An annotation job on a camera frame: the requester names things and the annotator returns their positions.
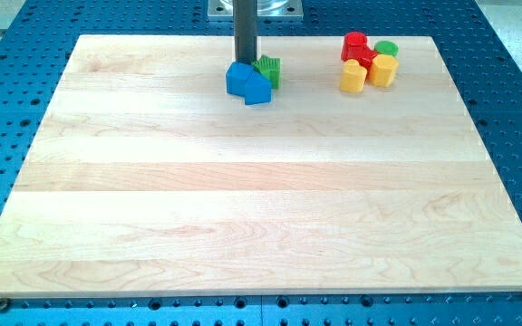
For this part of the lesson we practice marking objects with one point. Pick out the green star block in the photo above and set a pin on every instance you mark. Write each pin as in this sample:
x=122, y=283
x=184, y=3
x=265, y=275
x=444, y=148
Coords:
x=270, y=68

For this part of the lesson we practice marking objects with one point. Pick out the blue pentagon block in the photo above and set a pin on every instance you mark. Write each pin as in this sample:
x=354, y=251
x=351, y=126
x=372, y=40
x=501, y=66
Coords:
x=258, y=89

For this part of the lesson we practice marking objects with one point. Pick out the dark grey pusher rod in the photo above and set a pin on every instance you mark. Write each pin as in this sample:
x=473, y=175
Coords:
x=245, y=30

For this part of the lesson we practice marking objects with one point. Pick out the green cylinder block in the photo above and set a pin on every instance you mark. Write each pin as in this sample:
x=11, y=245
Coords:
x=387, y=48

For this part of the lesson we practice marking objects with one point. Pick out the yellow hexagon block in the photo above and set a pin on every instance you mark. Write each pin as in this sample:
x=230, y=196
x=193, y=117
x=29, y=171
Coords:
x=383, y=70

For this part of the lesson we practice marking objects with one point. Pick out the blue cube block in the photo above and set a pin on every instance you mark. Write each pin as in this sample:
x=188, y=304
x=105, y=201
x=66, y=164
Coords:
x=236, y=78

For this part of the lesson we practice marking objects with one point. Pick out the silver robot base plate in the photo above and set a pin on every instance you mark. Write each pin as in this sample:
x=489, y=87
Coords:
x=271, y=10

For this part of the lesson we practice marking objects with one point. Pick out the yellow heart block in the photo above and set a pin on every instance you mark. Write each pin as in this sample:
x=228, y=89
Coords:
x=353, y=77

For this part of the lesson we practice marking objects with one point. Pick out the red star block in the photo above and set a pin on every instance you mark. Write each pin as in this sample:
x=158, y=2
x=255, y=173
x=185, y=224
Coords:
x=363, y=54

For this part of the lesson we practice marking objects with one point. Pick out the red cylinder block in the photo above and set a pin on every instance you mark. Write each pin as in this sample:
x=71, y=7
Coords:
x=354, y=44

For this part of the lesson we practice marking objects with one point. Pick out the light wooden board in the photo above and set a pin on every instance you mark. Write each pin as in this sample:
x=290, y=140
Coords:
x=146, y=178

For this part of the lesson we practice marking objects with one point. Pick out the blue perforated table plate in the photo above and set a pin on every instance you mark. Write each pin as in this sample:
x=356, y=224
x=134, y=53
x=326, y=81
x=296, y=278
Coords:
x=482, y=51

